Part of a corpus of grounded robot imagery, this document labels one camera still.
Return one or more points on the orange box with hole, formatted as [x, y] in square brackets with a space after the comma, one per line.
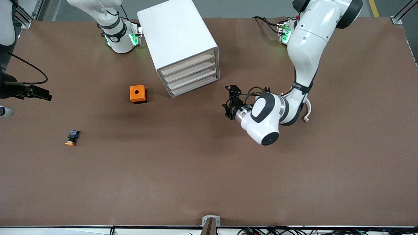
[133, 96]

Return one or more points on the grey aluminium frame profile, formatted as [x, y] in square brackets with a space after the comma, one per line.
[26, 23]
[396, 20]

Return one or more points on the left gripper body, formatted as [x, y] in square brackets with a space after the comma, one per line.
[233, 109]

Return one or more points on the grey metal table bracket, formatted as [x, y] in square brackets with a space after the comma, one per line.
[205, 222]

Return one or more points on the white curved plastic clamp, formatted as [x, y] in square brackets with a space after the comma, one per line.
[308, 112]

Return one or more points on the white drawer cabinet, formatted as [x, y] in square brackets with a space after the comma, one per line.
[169, 29]

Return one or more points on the brown post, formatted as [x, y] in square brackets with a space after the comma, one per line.
[209, 229]

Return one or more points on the orange cap push button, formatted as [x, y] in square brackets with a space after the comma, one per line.
[72, 135]

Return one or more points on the white plastic drawer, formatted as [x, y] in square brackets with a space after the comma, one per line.
[192, 79]
[189, 72]
[194, 86]
[187, 64]

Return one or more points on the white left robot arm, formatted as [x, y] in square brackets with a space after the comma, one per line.
[307, 49]

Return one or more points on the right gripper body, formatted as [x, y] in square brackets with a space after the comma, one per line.
[7, 88]

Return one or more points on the white table edge rail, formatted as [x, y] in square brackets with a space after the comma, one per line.
[65, 231]

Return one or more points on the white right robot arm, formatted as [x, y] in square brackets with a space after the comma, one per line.
[119, 42]

